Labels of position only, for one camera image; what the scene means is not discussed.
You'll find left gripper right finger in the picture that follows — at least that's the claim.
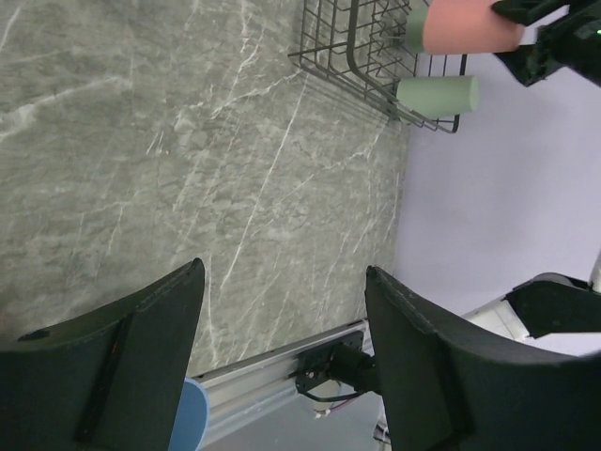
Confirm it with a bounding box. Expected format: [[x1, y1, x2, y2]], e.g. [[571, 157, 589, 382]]
[[365, 266, 600, 450]]

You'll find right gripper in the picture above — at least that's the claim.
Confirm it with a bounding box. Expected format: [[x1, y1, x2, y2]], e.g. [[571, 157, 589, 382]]
[[491, 0, 600, 87]]

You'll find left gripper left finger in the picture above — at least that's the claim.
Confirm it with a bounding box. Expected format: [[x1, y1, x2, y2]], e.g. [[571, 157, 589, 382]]
[[1, 258, 205, 450]]

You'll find salmon pink plastic cup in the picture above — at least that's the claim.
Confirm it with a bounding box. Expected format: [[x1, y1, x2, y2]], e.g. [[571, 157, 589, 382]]
[[423, 0, 525, 54]]

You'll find tall green plastic cup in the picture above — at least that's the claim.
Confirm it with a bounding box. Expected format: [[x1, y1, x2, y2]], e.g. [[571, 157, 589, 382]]
[[396, 75, 480, 120]]

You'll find small light green cup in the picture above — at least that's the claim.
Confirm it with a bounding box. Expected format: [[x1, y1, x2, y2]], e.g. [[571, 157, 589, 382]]
[[405, 7, 428, 54]]

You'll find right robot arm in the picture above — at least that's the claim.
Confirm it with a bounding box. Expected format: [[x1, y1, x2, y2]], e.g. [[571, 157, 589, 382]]
[[491, 0, 600, 338]]

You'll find blue plastic cup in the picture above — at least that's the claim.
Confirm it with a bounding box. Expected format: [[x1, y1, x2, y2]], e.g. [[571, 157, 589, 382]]
[[168, 378, 210, 451]]

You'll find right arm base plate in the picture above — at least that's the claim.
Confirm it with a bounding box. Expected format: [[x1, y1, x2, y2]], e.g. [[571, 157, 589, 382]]
[[290, 331, 381, 418]]

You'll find aluminium mounting rail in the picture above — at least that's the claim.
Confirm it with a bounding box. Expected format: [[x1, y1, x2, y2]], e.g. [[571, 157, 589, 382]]
[[194, 319, 372, 445]]

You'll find black wire dish rack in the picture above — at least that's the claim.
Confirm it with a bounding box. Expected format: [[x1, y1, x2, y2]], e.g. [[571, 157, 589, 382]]
[[289, 0, 468, 133]]

